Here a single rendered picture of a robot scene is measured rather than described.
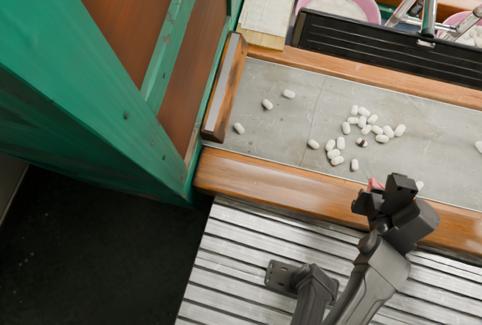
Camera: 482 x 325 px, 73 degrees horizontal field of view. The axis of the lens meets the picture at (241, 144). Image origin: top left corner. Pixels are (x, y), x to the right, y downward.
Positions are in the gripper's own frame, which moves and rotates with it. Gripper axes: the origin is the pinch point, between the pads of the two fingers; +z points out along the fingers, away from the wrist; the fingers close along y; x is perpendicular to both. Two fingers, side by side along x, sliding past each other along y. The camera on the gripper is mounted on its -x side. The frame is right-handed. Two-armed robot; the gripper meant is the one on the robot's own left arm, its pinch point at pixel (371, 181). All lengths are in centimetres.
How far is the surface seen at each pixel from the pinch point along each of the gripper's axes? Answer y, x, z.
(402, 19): 2.5, -33.1, 21.6
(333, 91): 10.2, -8.7, 28.0
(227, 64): 41.5, -13.9, 15.6
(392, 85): -5.8, -14.0, 30.2
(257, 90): 32.3, -5.1, 23.8
